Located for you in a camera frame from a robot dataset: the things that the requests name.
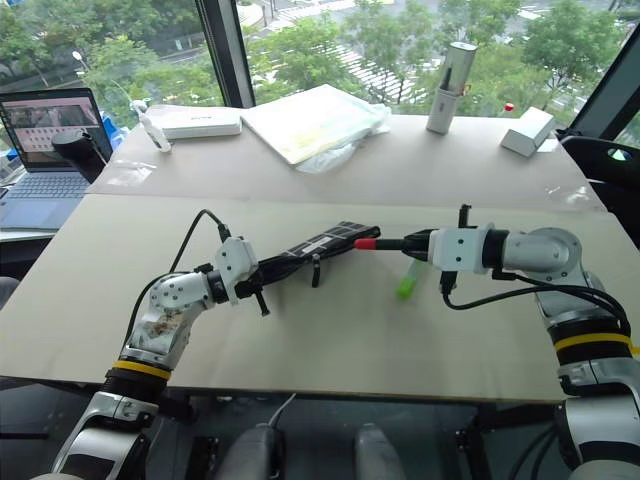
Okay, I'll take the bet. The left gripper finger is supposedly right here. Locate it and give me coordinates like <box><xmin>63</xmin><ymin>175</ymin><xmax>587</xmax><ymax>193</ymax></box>
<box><xmin>259</xmin><ymin>263</ymin><xmax>309</xmax><ymax>290</ymax></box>
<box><xmin>255</xmin><ymin>253</ymin><xmax>307</xmax><ymax>274</ymax></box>

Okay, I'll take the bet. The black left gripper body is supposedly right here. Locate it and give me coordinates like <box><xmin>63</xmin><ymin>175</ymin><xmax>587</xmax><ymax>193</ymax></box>
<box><xmin>232</xmin><ymin>272</ymin><xmax>272</xmax><ymax>318</ymax></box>

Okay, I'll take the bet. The red capped marker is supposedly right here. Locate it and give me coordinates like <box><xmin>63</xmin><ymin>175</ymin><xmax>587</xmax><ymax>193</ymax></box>
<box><xmin>353</xmin><ymin>236</ymin><xmax>409</xmax><ymax>252</ymax></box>

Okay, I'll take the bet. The black grid pouch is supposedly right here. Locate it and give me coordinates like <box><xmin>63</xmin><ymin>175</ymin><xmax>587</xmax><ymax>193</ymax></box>
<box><xmin>254</xmin><ymin>219</ymin><xmax>384</xmax><ymax>291</ymax></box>

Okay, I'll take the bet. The green highlighter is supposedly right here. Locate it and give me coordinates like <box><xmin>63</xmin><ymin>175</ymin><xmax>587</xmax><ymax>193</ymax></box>
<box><xmin>395</xmin><ymin>259</ymin><xmax>426</xmax><ymax>300</ymax></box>

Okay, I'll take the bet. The clear plastic bag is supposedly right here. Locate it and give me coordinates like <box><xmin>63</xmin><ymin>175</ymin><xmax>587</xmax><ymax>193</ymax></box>
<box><xmin>294</xmin><ymin>102</ymin><xmax>392</xmax><ymax>174</ymax></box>

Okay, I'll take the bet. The white flat folder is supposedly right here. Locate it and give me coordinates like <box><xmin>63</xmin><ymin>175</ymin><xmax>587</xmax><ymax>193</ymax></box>
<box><xmin>240</xmin><ymin>83</ymin><xmax>381</xmax><ymax>166</ymax></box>

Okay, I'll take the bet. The small white cardboard box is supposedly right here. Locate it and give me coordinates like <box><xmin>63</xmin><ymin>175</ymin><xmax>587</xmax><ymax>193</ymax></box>
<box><xmin>499</xmin><ymin>106</ymin><xmax>557</xmax><ymax>160</ymax></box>

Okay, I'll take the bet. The flat white box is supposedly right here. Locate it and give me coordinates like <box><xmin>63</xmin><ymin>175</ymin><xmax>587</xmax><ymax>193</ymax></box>
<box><xmin>149</xmin><ymin>105</ymin><xmax>244</xmax><ymax>141</ymax></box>

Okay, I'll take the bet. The clear plastic film piece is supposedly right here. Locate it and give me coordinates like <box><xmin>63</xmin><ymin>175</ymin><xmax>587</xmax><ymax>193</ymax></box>
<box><xmin>107</xmin><ymin>159</ymin><xmax>154</xmax><ymax>187</ymax></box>

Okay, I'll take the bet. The white pen-shaped device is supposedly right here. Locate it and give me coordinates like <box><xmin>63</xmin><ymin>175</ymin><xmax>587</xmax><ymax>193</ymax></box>
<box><xmin>130</xmin><ymin>99</ymin><xmax>174</xmax><ymax>154</ymax></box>

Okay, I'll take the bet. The blue bag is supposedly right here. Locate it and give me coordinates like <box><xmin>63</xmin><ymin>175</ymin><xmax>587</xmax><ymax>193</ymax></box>
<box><xmin>99</xmin><ymin>110</ymin><xmax>132</xmax><ymax>151</ymax></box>

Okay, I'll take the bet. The dark window pillar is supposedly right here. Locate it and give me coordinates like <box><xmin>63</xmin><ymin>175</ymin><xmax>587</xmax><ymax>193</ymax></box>
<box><xmin>194</xmin><ymin>0</ymin><xmax>257</xmax><ymax>109</ymax></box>

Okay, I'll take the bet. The black cylindrical device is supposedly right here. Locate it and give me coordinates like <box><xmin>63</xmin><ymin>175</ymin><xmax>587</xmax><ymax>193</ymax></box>
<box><xmin>51</xmin><ymin>130</ymin><xmax>109</xmax><ymax>185</ymax></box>

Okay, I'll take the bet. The open laptop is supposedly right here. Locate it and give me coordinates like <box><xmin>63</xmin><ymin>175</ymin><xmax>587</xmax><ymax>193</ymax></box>
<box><xmin>0</xmin><ymin>87</ymin><xmax>115</xmax><ymax>232</ymax></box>

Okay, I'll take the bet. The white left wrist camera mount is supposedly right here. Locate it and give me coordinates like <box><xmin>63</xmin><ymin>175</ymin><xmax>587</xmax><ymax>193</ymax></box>
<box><xmin>213</xmin><ymin>237</ymin><xmax>261</xmax><ymax>306</ymax></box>

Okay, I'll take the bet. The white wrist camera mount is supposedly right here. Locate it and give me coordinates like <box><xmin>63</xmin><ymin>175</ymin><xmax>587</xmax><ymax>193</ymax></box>
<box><xmin>213</xmin><ymin>237</ymin><xmax>261</xmax><ymax>306</ymax></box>
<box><xmin>428</xmin><ymin>227</ymin><xmax>496</xmax><ymax>275</ymax></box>

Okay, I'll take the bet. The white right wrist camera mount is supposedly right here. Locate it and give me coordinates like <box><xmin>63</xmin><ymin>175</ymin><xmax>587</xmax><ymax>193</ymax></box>
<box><xmin>428</xmin><ymin>227</ymin><xmax>496</xmax><ymax>275</ymax></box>

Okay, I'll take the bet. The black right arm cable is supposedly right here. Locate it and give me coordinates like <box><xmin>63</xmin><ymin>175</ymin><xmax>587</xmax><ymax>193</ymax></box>
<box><xmin>438</xmin><ymin>269</ymin><xmax>632</xmax><ymax>346</ymax></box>

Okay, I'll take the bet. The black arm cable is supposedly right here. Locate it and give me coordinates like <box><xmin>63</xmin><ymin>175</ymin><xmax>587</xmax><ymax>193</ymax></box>
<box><xmin>122</xmin><ymin>208</ymin><xmax>234</xmax><ymax>351</ymax></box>
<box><xmin>438</xmin><ymin>269</ymin><xmax>632</xmax><ymax>346</ymax></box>

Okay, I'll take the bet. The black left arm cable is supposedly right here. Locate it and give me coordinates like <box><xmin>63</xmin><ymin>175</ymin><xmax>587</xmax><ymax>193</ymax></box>
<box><xmin>122</xmin><ymin>208</ymin><xmax>234</xmax><ymax>351</ymax></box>

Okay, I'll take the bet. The white cable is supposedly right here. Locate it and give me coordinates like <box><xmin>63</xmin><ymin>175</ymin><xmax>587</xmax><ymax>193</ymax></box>
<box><xmin>267</xmin><ymin>392</ymin><xmax>299</xmax><ymax>431</ymax></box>

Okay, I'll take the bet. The dark slanted window frame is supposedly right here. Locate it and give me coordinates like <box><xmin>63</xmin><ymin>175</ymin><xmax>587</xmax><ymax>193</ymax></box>
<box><xmin>569</xmin><ymin>29</ymin><xmax>640</xmax><ymax>146</ymax></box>

